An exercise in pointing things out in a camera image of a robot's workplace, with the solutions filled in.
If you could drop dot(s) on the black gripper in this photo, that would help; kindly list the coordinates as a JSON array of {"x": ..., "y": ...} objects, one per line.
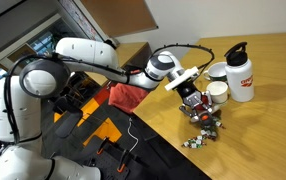
[{"x": 192, "y": 96}]

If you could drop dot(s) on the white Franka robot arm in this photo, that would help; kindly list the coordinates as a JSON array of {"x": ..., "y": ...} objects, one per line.
[{"x": 83, "y": 50}]

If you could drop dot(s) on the red lid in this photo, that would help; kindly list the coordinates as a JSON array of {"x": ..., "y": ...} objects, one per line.
[{"x": 204, "y": 100}]

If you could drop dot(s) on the clear plastic cup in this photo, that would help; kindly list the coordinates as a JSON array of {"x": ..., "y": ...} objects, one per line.
[{"x": 218, "y": 91}]

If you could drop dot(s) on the white green mug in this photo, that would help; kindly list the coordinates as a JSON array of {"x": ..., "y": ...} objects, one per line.
[{"x": 216, "y": 71}]

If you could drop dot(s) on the white bottle with black cap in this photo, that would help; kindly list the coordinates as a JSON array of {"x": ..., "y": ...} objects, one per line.
[{"x": 239, "y": 76}]

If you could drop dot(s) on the salmon red towel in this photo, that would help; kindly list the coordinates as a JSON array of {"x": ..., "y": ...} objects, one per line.
[{"x": 126, "y": 96}]

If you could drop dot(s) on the black pegboard table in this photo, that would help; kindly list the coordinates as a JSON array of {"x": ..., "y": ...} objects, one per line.
[{"x": 139, "y": 166}]

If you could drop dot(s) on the brown cork board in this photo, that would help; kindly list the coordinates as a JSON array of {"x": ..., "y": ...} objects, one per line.
[{"x": 116, "y": 16}]

